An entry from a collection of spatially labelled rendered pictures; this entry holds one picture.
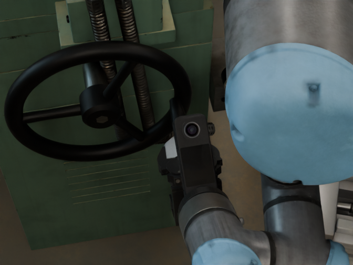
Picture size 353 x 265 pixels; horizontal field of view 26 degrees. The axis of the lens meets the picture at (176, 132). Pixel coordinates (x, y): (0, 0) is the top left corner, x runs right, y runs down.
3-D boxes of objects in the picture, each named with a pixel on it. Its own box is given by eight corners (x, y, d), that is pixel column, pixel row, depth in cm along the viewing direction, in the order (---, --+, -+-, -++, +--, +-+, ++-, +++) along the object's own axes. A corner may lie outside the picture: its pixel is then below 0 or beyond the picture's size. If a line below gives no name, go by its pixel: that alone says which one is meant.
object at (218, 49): (213, 113, 150) (215, 89, 144) (200, 65, 157) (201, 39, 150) (255, 106, 151) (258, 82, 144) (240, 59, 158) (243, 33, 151)
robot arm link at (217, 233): (260, 317, 90) (191, 309, 87) (238, 263, 99) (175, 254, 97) (281, 262, 87) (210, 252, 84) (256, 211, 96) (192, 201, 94)
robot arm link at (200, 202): (180, 212, 95) (245, 201, 96) (174, 194, 99) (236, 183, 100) (186, 262, 98) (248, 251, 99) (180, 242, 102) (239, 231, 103)
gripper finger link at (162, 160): (154, 156, 114) (163, 185, 106) (153, 147, 114) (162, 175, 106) (185, 151, 115) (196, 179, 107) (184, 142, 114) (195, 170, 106)
